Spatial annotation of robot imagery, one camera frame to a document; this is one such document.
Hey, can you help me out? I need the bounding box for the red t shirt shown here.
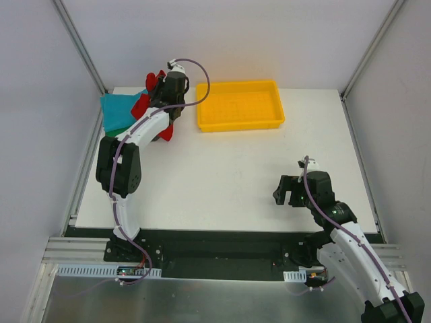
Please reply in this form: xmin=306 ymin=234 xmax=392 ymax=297
xmin=131 ymin=70 xmax=174 ymax=141

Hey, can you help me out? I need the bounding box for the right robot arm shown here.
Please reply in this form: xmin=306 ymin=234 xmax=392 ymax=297
xmin=273 ymin=170 xmax=425 ymax=322

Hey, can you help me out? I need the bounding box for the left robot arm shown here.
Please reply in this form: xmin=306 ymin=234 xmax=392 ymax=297
xmin=96 ymin=70 xmax=189 ymax=262

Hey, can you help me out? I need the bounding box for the folded teal t shirt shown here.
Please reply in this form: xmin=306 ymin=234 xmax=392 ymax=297
xmin=100 ymin=89 xmax=147 ymax=133

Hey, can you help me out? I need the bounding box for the folded green t shirt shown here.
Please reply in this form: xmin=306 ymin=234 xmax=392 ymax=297
xmin=105 ymin=128 xmax=127 ymax=137

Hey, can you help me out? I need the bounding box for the yellow plastic bin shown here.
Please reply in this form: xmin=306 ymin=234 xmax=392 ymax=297
xmin=196 ymin=80 xmax=286 ymax=132

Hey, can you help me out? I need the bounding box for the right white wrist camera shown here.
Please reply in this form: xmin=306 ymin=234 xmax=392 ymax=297
xmin=298 ymin=158 xmax=320 ymax=172

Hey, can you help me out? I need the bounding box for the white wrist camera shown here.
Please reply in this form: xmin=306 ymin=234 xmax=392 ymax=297
xmin=167 ymin=59 xmax=186 ymax=74
xmin=298 ymin=158 xmax=320 ymax=172

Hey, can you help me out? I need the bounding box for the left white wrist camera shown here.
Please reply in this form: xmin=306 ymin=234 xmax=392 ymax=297
xmin=167 ymin=59 xmax=186 ymax=74

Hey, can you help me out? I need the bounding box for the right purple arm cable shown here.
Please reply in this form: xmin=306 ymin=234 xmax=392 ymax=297
xmin=302 ymin=155 xmax=413 ymax=323

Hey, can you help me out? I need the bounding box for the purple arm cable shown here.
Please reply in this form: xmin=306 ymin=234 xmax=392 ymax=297
xmin=302 ymin=155 xmax=413 ymax=323
xmin=109 ymin=57 xmax=211 ymax=252

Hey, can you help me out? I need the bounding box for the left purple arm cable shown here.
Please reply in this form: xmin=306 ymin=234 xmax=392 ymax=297
xmin=109 ymin=57 xmax=211 ymax=252

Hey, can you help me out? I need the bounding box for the right white cable duct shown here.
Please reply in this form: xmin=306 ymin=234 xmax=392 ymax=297
xmin=283 ymin=270 xmax=307 ymax=283

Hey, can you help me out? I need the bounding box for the white cable duct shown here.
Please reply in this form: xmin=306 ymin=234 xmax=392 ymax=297
xmin=283 ymin=270 xmax=307 ymax=283
xmin=57 ymin=264 xmax=162 ymax=280

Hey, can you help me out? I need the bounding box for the right aluminium frame post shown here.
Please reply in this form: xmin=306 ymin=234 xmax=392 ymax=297
xmin=340 ymin=0 xmax=407 ymax=102

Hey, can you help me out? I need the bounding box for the aluminium frame post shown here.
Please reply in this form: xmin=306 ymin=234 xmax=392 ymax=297
xmin=340 ymin=0 xmax=407 ymax=102
xmin=51 ymin=0 xmax=108 ymax=94

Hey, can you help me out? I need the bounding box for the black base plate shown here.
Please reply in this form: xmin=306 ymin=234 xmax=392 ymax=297
xmin=65 ymin=227 xmax=319 ymax=281

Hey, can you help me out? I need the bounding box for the left aluminium frame post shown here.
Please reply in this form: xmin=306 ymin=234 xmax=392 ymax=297
xmin=51 ymin=0 xmax=108 ymax=94

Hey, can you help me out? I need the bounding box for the aluminium front rail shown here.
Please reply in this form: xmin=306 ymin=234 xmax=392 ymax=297
xmin=42 ymin=237 xmax=407 ymax=271

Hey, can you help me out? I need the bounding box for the left white cable duct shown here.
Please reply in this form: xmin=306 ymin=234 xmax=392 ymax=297
xmin=57 ymin=264 xmax=162 ymax=280

